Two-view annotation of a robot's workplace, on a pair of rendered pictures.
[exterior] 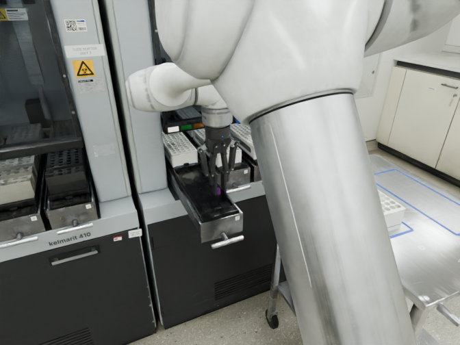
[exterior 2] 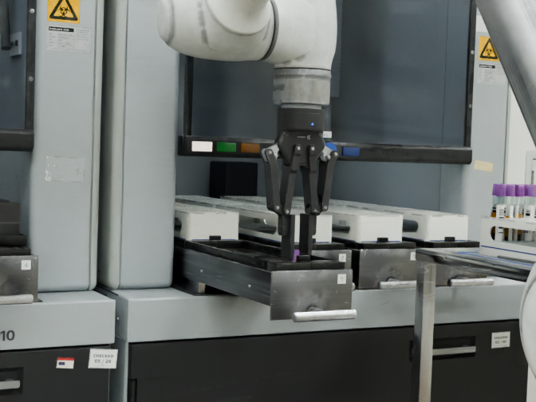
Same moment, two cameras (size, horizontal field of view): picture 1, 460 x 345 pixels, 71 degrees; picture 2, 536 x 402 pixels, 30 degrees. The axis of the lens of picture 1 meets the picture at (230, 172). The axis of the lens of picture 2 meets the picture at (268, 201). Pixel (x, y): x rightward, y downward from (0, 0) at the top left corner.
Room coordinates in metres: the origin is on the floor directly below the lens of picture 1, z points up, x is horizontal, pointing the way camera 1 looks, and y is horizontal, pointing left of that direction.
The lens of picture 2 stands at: (-0.67, 0.17, 0.98)
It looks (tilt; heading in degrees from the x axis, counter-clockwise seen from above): 3 degrees down; 357
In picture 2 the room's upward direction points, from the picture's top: 2 degrees clockwise
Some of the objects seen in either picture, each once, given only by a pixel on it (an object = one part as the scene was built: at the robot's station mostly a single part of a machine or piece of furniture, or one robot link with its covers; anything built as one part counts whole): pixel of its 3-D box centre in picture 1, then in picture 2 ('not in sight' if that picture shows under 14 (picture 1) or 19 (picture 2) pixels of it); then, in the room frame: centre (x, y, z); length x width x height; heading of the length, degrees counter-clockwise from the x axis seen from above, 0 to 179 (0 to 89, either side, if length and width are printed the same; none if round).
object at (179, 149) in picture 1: (174, 145); (182, 222); (1.21, 0.23, 0.83); 0.30 x 0.10 x 0.06; 24
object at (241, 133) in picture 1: (248, 139); (339, 225); (1.27, -0.08, 0.83); 0.30 x 0.10 x 0.06; 24
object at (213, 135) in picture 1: (218, 138); (300, 136); (0.89, 0.04, 1.00); 0.08 x 0.07 x 0.09; 114
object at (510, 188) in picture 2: not in sight; (509, 218); (0.91, -0.31, 0.88); 0.02 x 0.02 x 0.11
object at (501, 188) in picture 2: not in sight; (499, 218); (0.90, -0.29, 0.88); 0.02 x 0.02 x 0.11
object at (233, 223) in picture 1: (189, 176); (220, 262); (1.05, 0.15, 0.78); 0.73 x 0.14 x 0.09; 24
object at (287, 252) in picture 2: (214, 183); (288, 236); (0.89, 0.05, 0.84); 0.03 x 0.01 x 0.07; 24
